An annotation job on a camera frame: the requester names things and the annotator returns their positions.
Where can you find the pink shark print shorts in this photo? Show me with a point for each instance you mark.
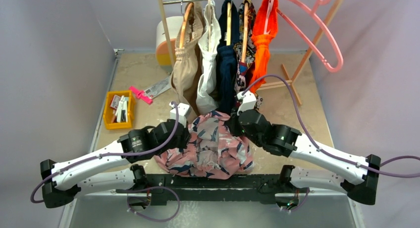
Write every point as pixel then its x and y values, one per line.
pixel 211 152

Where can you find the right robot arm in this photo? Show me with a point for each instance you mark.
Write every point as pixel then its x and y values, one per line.
pixel 353 175

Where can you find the beige shorts on hanger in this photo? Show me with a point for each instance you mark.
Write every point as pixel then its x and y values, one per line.
pixel 187 67

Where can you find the patterned shorts on hanger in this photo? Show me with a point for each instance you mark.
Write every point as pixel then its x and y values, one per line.
pixel 245 49

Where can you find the white shorts on hanger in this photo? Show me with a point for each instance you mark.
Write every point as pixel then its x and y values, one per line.
pixel 208 44

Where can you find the navy shorts on hanger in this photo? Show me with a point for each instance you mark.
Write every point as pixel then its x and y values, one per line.
pixel 226 64

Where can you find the orange hanger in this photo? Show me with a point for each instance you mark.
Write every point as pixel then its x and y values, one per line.
pixel 185 26

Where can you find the orange shorts on hanger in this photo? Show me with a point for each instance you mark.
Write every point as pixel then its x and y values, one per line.
pixel 262 55

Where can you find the printed flat package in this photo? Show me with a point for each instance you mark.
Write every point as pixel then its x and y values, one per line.
pixel 158 88

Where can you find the pink plastic clip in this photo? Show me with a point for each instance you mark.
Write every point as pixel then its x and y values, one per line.
pixel 141 95

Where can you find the wooden clothes rack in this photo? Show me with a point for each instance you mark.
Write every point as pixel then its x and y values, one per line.
pixel 323 29

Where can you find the round drawer cabinet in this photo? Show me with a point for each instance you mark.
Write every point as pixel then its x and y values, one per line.
pixel 162 53

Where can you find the yellow plastic bin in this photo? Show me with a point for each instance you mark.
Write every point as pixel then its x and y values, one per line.
pixel 119 110

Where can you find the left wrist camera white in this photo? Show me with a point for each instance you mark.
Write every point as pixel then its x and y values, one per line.
pixel 180 111

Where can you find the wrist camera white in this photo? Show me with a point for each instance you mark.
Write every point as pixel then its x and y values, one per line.
pixel 180 111
pixel 247 101

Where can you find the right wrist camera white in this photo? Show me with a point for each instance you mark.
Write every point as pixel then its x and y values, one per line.
pixel 247 101

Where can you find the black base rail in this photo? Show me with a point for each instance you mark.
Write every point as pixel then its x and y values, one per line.
pixel 262 188

